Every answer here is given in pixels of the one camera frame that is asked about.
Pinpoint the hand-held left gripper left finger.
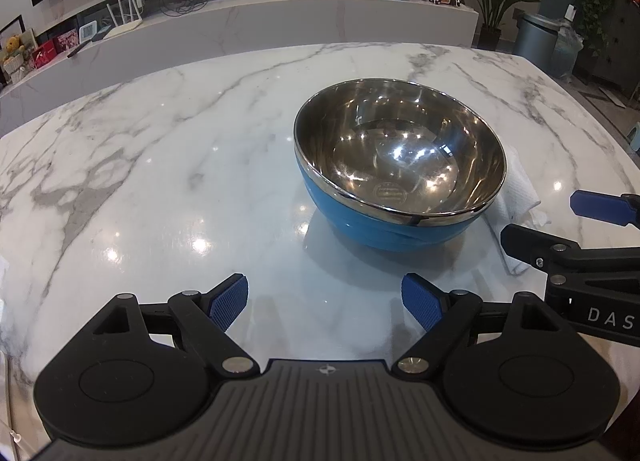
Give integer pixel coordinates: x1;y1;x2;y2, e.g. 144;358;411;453
92;272;261;383

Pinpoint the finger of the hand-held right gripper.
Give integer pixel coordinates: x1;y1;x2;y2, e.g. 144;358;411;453
570;190;640;230
500;224;640;288

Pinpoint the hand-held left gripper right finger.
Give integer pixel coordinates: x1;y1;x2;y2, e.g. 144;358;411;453
391;272;558;383

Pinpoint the white paper towel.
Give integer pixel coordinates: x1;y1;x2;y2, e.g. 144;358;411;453
481;160;551;275

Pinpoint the blue steel bowl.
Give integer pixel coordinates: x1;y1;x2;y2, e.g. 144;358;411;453
293;78;507;250

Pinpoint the clear plastic bag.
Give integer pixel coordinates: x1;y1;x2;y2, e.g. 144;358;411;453
551;25;587;81

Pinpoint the grey cabinet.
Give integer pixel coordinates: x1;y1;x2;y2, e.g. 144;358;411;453
597;0;640;94

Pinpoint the grey trash can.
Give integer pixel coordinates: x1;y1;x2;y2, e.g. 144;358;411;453
511;11;562;73

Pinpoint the white router with antennas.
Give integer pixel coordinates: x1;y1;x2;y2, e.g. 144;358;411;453
101;0;144;40

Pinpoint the pink box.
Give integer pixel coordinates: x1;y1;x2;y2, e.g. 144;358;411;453
53;28;81;55

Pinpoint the red box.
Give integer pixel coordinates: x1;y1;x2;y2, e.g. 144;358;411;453
31;38;59;70

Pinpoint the yellow teddy bear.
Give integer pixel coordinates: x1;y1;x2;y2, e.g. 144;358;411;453
1;34;27;83

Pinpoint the white cable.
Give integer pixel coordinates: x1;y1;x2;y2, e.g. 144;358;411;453
0;345;25;444

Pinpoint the dark picture frame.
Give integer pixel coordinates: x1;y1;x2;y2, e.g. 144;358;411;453
0;14;26;49

